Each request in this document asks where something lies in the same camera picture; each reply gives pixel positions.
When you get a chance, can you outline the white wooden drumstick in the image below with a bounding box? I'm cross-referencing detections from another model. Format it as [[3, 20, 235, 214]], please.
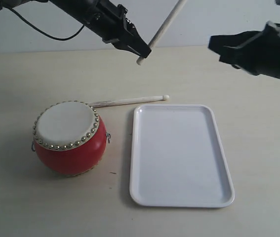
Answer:
[[88, 94, 170, 108], [136, 0, 188, 65]]

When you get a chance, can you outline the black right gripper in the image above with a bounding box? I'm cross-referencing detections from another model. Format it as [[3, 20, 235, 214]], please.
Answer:
[[208, 21, 280, 79]]

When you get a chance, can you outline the red small drum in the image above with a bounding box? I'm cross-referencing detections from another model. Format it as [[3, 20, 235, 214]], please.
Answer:
[[32, 101, 111, 176]]

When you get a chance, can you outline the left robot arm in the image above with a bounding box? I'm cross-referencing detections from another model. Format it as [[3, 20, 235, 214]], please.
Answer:
[[0, 0, 152, 58]]

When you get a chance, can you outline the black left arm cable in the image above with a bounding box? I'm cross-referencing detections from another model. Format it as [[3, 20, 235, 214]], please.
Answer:
[[0, 4, 85, 40]]

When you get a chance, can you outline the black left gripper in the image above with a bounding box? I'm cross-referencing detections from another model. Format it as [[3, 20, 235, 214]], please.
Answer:
[[79, 0, 152, 58]]

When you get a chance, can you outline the white rectangular plastic tray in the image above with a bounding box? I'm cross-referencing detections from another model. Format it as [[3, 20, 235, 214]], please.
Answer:
[[129, 104, 235, 208]]

